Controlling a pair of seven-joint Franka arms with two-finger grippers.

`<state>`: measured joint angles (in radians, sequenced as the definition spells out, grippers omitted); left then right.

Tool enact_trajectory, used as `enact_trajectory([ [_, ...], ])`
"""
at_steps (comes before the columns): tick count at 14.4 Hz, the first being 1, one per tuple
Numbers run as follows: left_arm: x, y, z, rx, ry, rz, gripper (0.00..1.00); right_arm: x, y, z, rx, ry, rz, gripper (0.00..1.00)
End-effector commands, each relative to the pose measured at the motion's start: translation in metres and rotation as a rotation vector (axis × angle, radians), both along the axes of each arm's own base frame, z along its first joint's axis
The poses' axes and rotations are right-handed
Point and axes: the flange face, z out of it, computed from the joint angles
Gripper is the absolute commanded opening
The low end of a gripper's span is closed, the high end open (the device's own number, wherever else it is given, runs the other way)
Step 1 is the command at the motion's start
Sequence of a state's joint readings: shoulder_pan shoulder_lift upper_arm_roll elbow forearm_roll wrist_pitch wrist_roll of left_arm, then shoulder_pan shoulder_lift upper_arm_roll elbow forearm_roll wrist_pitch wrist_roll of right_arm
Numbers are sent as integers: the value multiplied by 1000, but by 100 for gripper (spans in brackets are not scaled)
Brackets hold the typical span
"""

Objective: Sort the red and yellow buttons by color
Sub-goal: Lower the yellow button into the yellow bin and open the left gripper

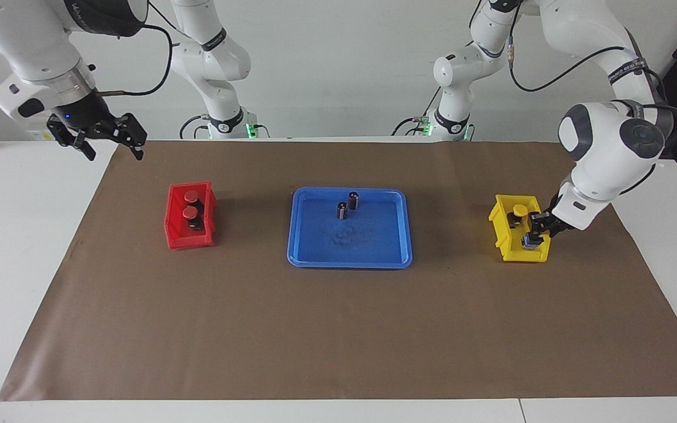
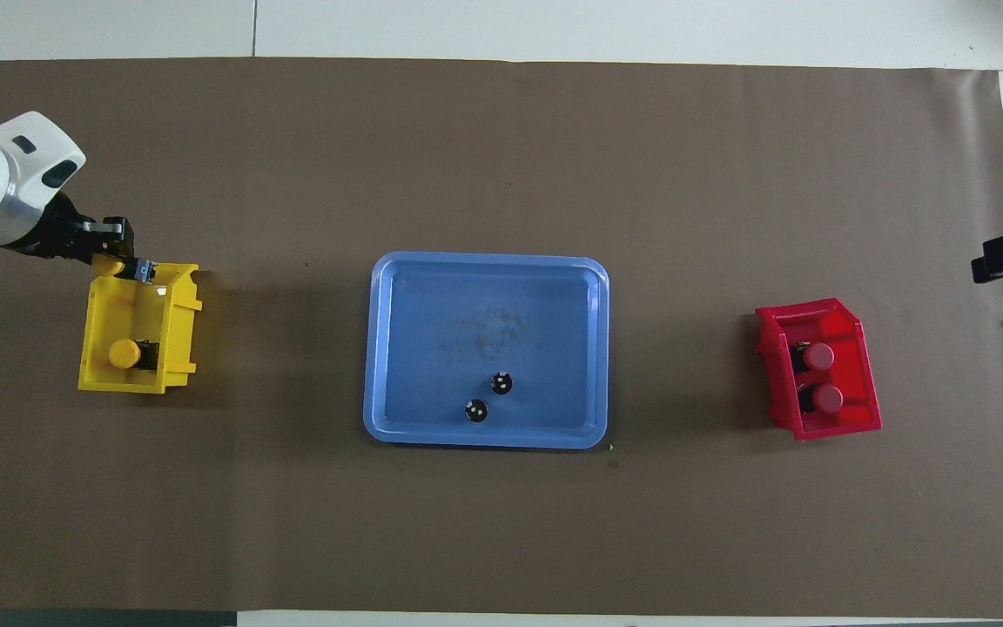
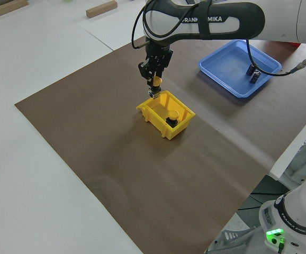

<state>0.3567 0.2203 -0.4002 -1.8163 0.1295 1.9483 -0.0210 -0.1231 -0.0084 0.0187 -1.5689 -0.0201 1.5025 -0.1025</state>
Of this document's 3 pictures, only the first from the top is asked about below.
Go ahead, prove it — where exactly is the blue plastic tray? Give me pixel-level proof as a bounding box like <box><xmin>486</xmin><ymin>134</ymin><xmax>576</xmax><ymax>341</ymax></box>
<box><xmin>287</xmin><ymin>187</ymin><xmax>414</xmax><ymax>270</ymax></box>

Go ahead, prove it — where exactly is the black right base cable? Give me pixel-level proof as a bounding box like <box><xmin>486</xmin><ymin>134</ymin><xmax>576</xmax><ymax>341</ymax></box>
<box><xmin>179</xmin><ymin>114</ymin><xmax>211</xmax><ymax>140</ymax></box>

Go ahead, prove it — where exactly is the brown paper mat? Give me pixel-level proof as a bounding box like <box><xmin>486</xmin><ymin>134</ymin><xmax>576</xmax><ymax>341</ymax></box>
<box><xmin>0</xmin><ymin>140</ymin><xmax>677</xmax><ymax>402</ymax></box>

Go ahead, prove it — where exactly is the red plastic bin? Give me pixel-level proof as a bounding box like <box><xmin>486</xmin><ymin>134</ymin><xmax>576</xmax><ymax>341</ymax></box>
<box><xmin>163</xmin><ymin>181</ymin><xmax>218</xmax><ymax>250</ymax></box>

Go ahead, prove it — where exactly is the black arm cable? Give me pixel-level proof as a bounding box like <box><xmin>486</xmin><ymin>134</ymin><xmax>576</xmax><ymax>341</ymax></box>
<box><xmin>506</xmin><ymin>32</ymin><xmax>677</xmax><ymax>118</ymax></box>
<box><xmin>95</xmin><ymin>23</ymin><xmax>175</xmax><ymax>98</ymax></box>

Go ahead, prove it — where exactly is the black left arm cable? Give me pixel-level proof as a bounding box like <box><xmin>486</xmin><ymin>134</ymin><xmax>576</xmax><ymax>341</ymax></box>
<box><xmin>506</xmin><ymin>32</ymin><xmax>677</xmax><ymax>118</ymax></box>

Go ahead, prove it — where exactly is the black left base cable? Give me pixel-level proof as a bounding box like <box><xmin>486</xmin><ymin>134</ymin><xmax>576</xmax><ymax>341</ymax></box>
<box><xmin>390</xmin><ymin>88</ymin><xmax>443</xmax><ymax>137</ymax></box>

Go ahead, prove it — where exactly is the black base cable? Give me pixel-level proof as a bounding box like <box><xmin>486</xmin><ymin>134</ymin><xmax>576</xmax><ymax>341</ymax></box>
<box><xmin>179</xmin><ymin>114</ymin><xmax>211</xmax><ymax>140</ymax></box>
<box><xmin>390</xmin><ymin>88</ymin><xmax>443</xmax><ymax>137</ymax></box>

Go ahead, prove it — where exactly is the yellow plastic bin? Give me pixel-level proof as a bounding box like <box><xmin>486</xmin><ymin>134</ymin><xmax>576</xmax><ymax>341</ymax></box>
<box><xmin>488</xmin><ymin>194</ymin><xmax>551</xmax><ymax>263</ymax></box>

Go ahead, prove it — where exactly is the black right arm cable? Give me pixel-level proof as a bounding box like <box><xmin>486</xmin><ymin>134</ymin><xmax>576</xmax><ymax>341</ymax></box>
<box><xmin>95</xmin><ymin>23</ymin><xmax>175</xmax><ymax>98</ymax></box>

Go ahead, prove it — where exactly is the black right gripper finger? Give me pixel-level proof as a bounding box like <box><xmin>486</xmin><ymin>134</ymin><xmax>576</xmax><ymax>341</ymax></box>
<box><xmin>113</xmin><ymin>113</ymin><xmax>149</xmax><ymax>161</ymax></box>
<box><xmin>46</xmin><ymin>113</ymin><xmax>98</xmax><ymax>161</ymax></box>

